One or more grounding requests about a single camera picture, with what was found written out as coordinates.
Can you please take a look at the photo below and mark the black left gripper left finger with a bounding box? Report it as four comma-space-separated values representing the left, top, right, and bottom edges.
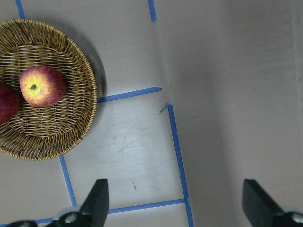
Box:
52, 179, 109, 227

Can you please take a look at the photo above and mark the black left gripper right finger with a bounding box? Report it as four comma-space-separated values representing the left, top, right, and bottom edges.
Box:
242, 179, 303, 227

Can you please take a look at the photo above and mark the yellow-red apple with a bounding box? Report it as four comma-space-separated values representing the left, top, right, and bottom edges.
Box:
19, 65, 66, 107

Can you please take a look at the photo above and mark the round wicker basket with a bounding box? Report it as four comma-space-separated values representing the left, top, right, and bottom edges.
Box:
0, 19, 98, 160

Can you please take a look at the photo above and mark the dark red basket apple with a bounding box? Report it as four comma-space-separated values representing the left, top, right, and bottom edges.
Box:
0, 82, 20, 123

